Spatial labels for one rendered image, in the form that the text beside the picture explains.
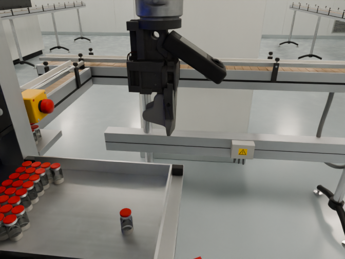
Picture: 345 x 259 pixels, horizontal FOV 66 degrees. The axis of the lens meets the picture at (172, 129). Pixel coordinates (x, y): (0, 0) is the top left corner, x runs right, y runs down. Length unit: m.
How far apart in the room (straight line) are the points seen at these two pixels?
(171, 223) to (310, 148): 1.20
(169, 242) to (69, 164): 0.33
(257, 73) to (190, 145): 0.53
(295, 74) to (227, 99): 0.75
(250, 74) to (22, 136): 1.00
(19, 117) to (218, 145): 1.06
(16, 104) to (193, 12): 1.39
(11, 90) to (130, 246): 0.44
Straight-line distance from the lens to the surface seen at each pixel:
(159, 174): 0.65
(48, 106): 0.78
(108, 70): 1.40
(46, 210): 0.62
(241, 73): 1.34
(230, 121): 2.11
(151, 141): 1.53
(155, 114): 0.49
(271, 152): 1.58
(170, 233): 0.53
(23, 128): 0.76
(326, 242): 1.87
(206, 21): 1.90
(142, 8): 0.44
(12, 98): 0.73
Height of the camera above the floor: 1.28
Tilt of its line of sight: 28 degrees down
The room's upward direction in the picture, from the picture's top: straight up
